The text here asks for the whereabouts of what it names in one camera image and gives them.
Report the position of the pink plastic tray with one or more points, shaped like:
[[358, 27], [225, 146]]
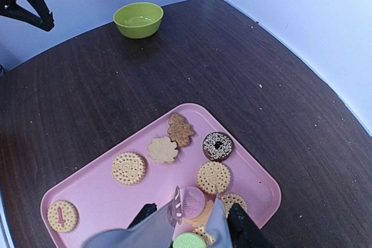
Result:
[[103, 203]]

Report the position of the beige round biscuit top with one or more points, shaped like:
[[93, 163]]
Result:
[[213, 175]]

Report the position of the green plastic bowl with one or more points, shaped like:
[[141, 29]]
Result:
[[138, 20]]

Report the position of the green sandwich cookie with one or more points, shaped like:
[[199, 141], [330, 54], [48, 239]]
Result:
[[189, 240]]

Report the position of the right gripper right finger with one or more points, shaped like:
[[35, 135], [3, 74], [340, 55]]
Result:
[[243, 231]]

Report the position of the biscuit with pink stick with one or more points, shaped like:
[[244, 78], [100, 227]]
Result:
[[62, 216]]

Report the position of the beige flower cookie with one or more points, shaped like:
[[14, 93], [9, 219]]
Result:
[[162, 150]]

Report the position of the beige round biscuit left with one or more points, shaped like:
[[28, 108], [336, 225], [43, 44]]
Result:
[[129, 168]]

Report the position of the chocolate sprinkle donut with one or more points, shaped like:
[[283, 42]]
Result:
[[217, 146]]

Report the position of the brown tree cookie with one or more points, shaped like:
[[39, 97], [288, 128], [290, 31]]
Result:
[[179, 130]]

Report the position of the beige leaf cookie under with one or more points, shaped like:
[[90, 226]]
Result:
[[202, 219]]

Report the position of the metal serving tongs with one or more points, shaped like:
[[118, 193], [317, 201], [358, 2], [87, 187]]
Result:
[[157, 230]]

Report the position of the pink sandwich cookie upper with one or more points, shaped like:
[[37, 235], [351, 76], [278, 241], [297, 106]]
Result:
[[192, 201]]

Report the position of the beige round biscuit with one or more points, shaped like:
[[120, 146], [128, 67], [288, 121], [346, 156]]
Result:
[[230, 199], [213, 175], [208, 239], [129, 168]]

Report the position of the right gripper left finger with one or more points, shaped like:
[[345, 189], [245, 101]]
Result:
[[145, 212]]

